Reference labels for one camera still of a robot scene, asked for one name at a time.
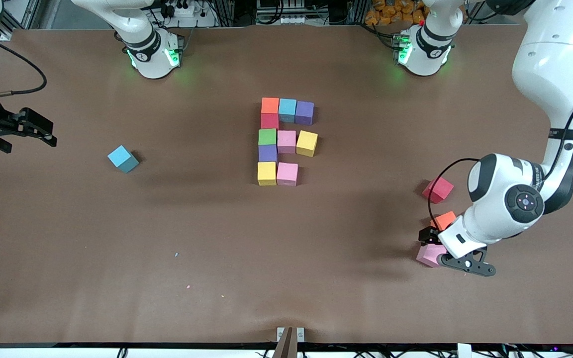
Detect pink foam cube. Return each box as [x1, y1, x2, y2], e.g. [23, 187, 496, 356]
[276, 162, 299, 187]
[277, 130, 297, 155]
[416, 243, 449, 269]

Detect yellow foam cube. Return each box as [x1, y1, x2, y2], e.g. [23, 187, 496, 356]
[257, 161, 278, 187]
[296, 130, 319, 158]

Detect teal foam cube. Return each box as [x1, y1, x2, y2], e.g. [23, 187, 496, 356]
[279, 98, 298, 123]

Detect sky blue foam cube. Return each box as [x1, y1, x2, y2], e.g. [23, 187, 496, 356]
[107, 145, 139, 174]

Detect pile of orange balls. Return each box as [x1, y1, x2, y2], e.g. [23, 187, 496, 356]
[366, 0, 429, 25]

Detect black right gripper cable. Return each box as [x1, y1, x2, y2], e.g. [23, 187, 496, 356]
[0, 35, 48, 100]

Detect aluminium frame corner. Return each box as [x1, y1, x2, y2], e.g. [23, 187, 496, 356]
[0, 0, 43, 41]

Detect metal table clamp bracket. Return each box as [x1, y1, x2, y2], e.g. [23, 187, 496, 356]
[277, 327, 305, 358]

